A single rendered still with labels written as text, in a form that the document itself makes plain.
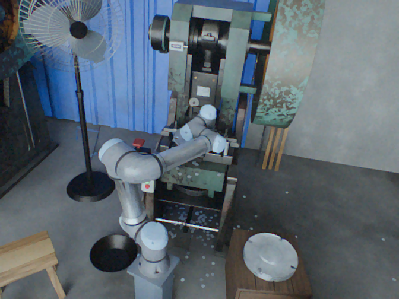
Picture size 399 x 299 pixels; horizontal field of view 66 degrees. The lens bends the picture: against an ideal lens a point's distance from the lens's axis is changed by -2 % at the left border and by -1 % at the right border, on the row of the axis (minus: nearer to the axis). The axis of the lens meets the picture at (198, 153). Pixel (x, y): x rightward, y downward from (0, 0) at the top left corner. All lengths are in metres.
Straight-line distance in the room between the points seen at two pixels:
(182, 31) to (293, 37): 0.57
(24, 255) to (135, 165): 0.97
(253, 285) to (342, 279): 0.85
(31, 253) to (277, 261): 1.29
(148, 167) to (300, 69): 0.74
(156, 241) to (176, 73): 0.88
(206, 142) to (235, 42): 0.57
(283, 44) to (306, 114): 1.90
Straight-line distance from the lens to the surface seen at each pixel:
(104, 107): 3.49
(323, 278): 2.36
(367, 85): 3.23
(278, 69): 1.39
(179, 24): 1.67
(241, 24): 1.64
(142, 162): 1.14
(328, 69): 3.09
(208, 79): 1.76
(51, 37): 2.05
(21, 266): 1.88
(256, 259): 1.78
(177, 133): 1.90
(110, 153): 1.20
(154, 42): 1.76
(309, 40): 1.40
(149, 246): 1.42
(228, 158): 1.90
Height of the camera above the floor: 1.74
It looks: 33 degrees down
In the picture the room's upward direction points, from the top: 6 degrees clockwise
